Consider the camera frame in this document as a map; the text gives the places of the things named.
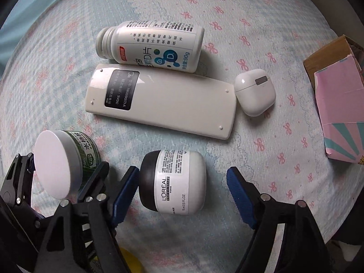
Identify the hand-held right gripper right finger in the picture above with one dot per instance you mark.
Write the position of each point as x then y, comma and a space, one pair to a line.
239, 196

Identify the yellow object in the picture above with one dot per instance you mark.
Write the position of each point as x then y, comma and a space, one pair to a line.
129, 261

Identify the green jar with white lid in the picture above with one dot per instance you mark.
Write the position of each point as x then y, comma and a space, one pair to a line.
54, 162

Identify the white pill bottle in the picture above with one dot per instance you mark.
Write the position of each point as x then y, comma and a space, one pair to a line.
148, 42

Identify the white earbuds case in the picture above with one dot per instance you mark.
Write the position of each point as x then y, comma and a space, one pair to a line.
256, 96

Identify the white remote control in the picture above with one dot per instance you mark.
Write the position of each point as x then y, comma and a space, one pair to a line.
170, 105

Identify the white and black cream jar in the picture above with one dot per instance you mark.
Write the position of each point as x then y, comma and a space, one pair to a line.
176, 182

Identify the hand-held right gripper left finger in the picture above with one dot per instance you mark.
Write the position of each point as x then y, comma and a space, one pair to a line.
125, 193

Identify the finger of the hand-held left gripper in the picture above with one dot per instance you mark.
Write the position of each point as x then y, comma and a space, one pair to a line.
96, 177
17, 176

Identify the teal cloth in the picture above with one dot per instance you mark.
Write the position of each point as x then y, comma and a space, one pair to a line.
11, 37

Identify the pink cardboard box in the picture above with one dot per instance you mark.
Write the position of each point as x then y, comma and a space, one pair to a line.
338, 96

